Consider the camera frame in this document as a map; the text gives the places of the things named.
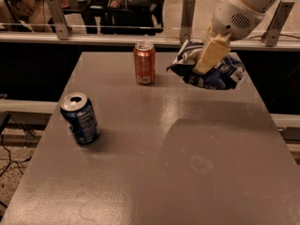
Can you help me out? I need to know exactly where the left metal rail bracket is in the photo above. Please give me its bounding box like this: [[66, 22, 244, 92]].
[[45, 0, 70, 40]]

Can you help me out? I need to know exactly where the right metal rail bracket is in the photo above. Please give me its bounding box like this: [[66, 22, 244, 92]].
[[262, 0, 294, 47]]

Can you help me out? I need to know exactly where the person in background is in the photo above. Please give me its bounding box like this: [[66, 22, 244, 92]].
[[0, 0, 71, 34]]

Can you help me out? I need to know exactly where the metal rail bracket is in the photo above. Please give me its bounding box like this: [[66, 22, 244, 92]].
[[262, 0, 294, 47], [45, 0, 70, 40], [180, 0, 196, 43]]

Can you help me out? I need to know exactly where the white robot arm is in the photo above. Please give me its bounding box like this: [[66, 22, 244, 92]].
[[194, 0, 277, 74]]

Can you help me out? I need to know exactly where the blue soda can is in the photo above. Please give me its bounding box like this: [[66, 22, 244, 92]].
[[60, 92, 99, 145]]

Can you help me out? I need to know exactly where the orange soda can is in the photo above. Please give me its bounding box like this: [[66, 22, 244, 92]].
[[133, 42, 156, 85]]

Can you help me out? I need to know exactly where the black floor cable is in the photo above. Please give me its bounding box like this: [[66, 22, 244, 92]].
[[0, 134, 33, 178]]

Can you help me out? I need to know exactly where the horizontal metal rail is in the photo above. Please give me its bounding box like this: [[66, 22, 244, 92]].
[[0, 32, 300, 52]]

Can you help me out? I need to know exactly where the middle metal rail bracket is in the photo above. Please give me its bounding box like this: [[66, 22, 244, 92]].
[[180, 0, 196, 43]]

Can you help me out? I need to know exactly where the black office chair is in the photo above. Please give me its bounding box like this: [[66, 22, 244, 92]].
[[82, 0, 165, 36]]

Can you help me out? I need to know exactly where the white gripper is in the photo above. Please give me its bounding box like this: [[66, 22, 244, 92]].
[[193, 0, 266, 74]]

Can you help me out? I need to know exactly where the blue chip bag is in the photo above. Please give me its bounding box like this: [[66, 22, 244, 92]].
[[167, 40, 246, 90]]

